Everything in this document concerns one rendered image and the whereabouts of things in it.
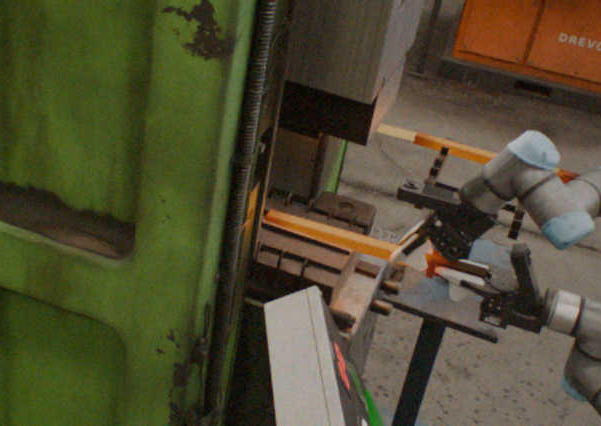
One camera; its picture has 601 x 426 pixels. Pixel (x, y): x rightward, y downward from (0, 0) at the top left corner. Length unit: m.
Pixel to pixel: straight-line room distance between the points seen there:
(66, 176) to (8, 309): 0.31
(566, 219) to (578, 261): 2.35
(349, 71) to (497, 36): 3.84
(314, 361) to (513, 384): 2.01
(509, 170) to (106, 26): 0.69
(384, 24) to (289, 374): 0.52
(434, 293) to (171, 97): 1.12
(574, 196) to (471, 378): 1.60
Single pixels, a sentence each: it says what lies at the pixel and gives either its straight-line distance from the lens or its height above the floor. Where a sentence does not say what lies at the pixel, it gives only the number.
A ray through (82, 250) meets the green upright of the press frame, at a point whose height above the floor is 1.12.
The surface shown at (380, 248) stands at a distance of 1.66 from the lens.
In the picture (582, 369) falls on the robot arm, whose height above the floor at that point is 0.92.
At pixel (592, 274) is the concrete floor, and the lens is 3.79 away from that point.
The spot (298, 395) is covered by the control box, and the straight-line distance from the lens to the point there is 1.09.
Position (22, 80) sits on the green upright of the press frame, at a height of 1.34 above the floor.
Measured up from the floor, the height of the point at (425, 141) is 0.97.
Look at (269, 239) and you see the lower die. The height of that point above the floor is 0.99.
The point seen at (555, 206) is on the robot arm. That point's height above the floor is 1.24.
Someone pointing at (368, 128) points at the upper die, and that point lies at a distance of 1.43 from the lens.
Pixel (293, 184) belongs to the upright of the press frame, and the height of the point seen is 0.95.
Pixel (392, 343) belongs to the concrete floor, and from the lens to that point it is 3.07.
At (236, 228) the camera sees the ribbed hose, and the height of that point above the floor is 1.20.
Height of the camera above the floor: 1.93
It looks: 32 degrees down
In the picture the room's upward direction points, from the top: 11 degrees clockwise
